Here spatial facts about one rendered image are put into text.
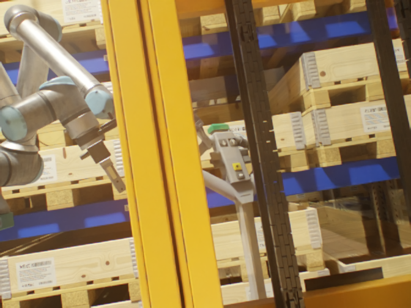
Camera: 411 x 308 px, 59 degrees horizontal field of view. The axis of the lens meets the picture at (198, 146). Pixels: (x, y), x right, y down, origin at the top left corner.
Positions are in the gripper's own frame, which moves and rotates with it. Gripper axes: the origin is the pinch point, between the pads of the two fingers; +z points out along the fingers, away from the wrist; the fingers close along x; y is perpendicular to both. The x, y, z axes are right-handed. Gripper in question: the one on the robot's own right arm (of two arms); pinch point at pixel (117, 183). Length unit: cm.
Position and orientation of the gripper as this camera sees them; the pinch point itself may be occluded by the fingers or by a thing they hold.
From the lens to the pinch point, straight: 109.3
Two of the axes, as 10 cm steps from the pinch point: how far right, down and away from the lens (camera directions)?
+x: 2.9, -0.1, -9.6
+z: 4.9, 8.6, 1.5
